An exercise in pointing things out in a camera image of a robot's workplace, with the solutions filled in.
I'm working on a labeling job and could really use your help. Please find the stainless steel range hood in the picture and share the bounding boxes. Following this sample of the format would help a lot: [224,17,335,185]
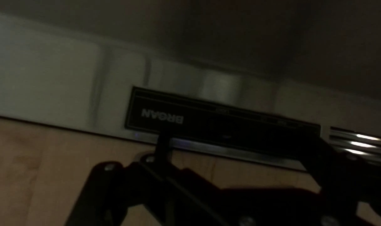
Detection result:
[0,13,381,163]

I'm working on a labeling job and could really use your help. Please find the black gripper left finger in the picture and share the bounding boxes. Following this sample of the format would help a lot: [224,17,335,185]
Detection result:
[65,131,239,226]

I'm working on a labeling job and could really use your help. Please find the wooden upper cabinets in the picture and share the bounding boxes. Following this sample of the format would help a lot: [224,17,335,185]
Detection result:
[0,117,319,226]

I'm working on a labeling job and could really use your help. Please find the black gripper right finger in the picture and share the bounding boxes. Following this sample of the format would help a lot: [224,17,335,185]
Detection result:
[298,132,381,226]

